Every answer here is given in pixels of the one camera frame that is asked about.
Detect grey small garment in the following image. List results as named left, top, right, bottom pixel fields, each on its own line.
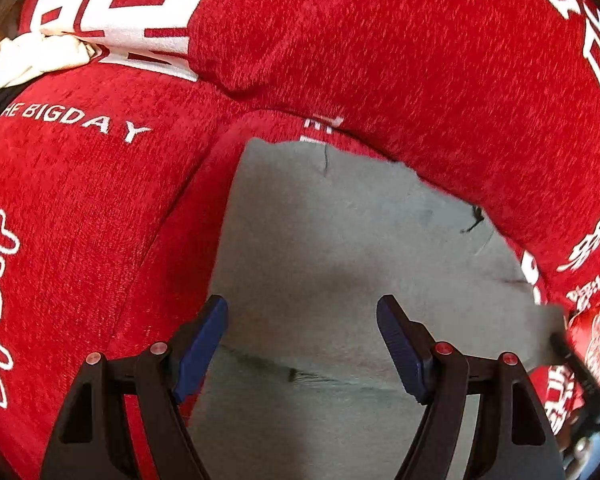
left=189, top=140, right=562, bottom=479

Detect red bed cover with lettering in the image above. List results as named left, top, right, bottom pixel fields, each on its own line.
left=0, top=62, right=600, bottom=479

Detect red pillow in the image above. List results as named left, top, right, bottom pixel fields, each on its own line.
left=21, top=0, right=600, bottom=307

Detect white cloth item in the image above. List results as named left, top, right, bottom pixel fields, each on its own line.
left=0, top=32, right=99, bottom=90

